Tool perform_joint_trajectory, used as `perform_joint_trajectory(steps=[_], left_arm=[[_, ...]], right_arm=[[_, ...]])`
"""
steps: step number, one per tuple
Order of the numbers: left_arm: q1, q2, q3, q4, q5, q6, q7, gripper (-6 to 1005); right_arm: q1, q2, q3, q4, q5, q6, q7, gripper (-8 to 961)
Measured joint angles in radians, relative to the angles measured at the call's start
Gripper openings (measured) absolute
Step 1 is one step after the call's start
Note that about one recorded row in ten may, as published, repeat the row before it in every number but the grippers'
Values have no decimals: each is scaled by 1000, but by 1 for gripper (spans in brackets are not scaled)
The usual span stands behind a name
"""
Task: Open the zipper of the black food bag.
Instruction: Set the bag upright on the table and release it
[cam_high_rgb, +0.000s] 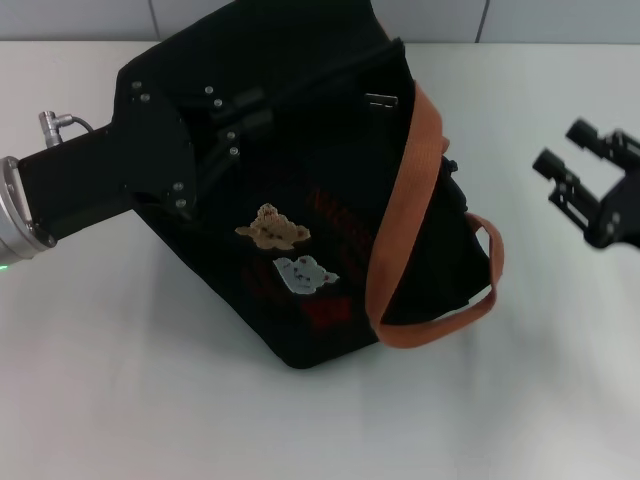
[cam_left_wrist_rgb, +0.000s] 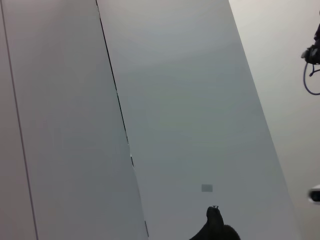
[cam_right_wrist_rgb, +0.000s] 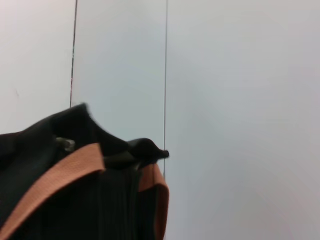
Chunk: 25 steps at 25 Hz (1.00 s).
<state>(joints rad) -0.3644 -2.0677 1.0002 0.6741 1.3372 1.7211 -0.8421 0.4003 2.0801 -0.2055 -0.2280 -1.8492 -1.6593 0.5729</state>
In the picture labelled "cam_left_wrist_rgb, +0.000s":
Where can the black mounted device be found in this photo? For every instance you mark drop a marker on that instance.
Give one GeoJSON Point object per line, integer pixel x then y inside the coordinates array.
{"type": "Point", "coordinates": [313, 53]}

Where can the white device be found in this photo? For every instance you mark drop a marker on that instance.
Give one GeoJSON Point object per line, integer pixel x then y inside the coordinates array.
{"type": "Point", "coordinates": [315, 193]}

